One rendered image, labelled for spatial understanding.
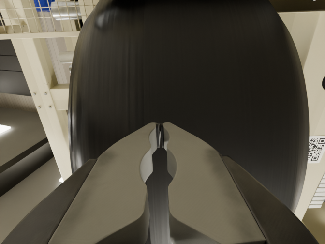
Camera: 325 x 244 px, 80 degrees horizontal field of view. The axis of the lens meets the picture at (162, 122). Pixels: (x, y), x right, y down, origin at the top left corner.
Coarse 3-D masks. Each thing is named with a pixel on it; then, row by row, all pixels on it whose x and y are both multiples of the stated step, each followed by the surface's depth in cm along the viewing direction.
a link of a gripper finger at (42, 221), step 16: (96, 160) 9; (80, 176) 8; (64, 192) 7; (48, 208) 7; (64, 208) 7; (32, 224) 6; (48, 224) 6; (16, 240) 6; (32, 240) 6; (48, 240) 6
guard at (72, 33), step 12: (12, 0) 66; (24, 12) 67; (36, 24) 69; (0, 36) 70; (12, 36) 70; (24, 36) 70; (36, 36) 70; (48, 36) 70; (60, 36) 70; (72, 36) 70
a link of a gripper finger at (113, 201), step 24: (120, 144) 10; (144, 144) 10; (96, 168) 8; (120, 168) 8; (144, 168) 9; (96, 192) 7; (120, 192) 7; (144, 192) 7; (72, 216) 6; (96, 216) 6; (120, 216) 6; (144, 216) 7; (72, 240) 6; (96, 240) 6; (120, 240) 6; (144, 240) 7
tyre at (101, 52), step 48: (144, 0) 25; (192, 0) 25; (240, 0) 24; (96, 48) 22; (144, 48) 22; (192, 48) 21; (240, 48) 21; (288, 48) 22; (96, 96) 21; (144, 96) 21; (192, 96) 20; (240, 96) 20; (288, 96) 21; (96, 144) 21; (240, 144) 20; (288, 144) 21; (288, 192) 22
